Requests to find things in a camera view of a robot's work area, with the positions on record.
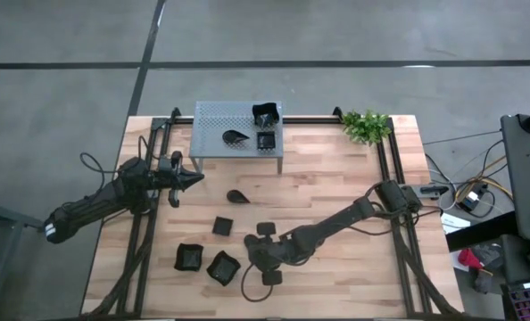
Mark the black slanted beam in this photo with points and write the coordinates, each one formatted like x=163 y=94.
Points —
x=479 y=229

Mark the small black square plate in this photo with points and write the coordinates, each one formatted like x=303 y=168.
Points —
x=266 y=141
x=222 y=226

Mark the green plant in white pot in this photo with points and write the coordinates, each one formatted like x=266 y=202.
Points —
x=366 y=127

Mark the white paper sheet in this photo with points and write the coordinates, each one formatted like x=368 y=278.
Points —
x=452 y=221

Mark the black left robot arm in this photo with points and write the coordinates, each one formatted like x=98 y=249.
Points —
x=91 y=205

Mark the grey perforated metal shelf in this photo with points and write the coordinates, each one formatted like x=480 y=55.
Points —
x=211 y=149

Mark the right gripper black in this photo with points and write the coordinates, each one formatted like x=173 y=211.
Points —
x=277 y=254

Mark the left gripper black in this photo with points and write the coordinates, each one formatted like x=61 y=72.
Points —
x=173 y=178

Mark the red floor object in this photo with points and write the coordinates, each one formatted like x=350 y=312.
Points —
x=468 y=258

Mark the blue white power adapter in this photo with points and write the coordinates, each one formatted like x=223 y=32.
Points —
x=470 y=199

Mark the dark grey side table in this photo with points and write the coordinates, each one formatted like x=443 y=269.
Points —
x=528 y=178

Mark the grey metal stand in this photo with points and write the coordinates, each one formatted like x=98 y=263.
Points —
x=10 y=217

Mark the black aluminium rig frame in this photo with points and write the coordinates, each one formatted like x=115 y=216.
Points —
x=309 y=119

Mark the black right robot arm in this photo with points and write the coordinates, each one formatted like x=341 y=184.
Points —
x=336 y=218

